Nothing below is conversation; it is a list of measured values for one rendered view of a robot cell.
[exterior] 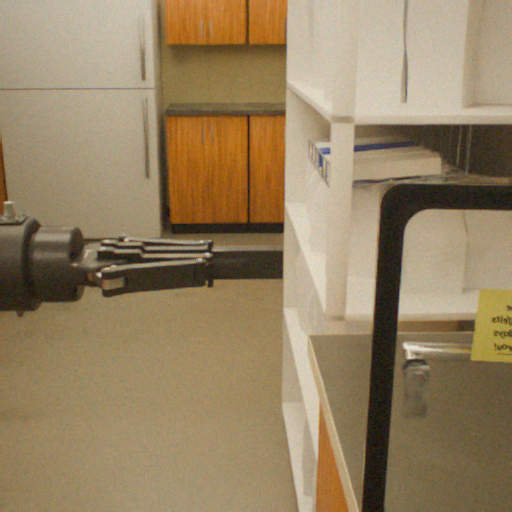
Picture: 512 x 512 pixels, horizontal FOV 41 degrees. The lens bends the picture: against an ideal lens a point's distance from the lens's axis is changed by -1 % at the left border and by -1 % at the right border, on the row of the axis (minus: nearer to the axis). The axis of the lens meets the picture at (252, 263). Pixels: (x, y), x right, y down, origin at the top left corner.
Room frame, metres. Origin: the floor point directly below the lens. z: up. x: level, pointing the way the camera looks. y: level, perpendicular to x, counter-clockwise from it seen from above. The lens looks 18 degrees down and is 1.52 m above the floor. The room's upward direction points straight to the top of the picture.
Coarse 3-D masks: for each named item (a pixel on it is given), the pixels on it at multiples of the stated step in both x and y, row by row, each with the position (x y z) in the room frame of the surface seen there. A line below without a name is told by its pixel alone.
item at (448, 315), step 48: (432, 240) 0.62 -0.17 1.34; (480, 240) 0.62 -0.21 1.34; (432, 288) 0.62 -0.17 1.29; (480, 288) 0.62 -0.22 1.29; (432, 336) 0.62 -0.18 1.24; (480, 336) 0.62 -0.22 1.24; (432, 384) 0.62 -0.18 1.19; (480, 384) 0.62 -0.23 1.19; (432, 432) 0.62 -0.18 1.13; (480, 432) 0.62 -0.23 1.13; (432, 480) 0.62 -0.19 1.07; (480, 480) 0.62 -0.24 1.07
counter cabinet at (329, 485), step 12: (324, 420) 1.22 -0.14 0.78; (324, 432) 1.21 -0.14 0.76; (324, 444) 1.21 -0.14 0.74; (324, 456) 1.20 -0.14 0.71; (324, 468) 1.19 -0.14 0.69; (336, 468) 1.06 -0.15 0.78; (324, 480) 1.19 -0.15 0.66; (336, 480) 1.06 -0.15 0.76; (324, 492) 1.18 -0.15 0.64; (336, 492) 1.05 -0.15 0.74; (324, 504) 1.18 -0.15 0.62; (336, 504) 1.04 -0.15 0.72
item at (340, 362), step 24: (312, 336) 1.28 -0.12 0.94; (336, 336) 1.28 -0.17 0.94; (360, 336) 1.28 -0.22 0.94; (312, 360) 1.21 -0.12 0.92; (336, 360) 1.17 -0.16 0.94; (360, 360) 1.17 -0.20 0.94; (336, 384) 1.08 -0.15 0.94; (360, 384) 1.08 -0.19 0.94; (336, 408) 1.00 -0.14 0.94; (360, 408) 1.00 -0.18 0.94; (336, 432) 0.93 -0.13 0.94; (360, 432) 0.93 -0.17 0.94; (336, 456) 0.90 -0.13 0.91; (360, 456) 0.86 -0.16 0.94; (360, 480) 0.81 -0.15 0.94; (360, 504) 0.75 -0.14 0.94
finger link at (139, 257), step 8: (104, 248) 0.64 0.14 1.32; (112, 248) 0.64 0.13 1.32; (104, 256) 0.63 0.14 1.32; (112, 256) 0.63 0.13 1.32; (120, 256) 0.63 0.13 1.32; (128, 256) 0.63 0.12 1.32; (136, 256) 0.63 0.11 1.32; (144, 256) 0.64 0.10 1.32; (152, 256) 0.64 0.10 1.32; (160, 256) 0.64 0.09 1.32; (168, 256) 0.64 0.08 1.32; (176, 256) 0.64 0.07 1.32; (184, 256) 0.64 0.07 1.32; (192, 256) 0.64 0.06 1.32; (200, 256) 0.64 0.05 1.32; (208, 256) 0.64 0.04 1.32; (208, 280) 0.63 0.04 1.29
